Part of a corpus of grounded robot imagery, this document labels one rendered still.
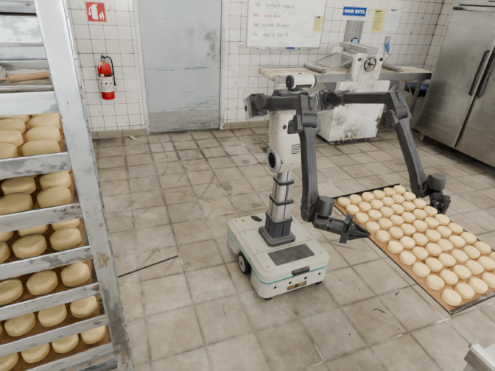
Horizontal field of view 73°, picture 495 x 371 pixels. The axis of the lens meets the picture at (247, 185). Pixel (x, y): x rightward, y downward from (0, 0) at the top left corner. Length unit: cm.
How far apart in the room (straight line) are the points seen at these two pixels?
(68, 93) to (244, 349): 180
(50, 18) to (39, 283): 48
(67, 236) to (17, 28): 36
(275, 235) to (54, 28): 199
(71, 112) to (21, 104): 7
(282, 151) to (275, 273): 76
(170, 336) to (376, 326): 125
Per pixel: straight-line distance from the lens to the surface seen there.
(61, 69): 50
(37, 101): 54
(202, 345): 211
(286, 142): 193
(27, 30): 53
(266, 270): 214
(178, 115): 479
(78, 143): 53
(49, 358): 90
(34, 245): 70
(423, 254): 130
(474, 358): 125
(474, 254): 141
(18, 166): 58
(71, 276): 75
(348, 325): 232
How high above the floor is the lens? 173
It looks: 30 degrees down
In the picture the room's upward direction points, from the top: 4 degrees clockwise
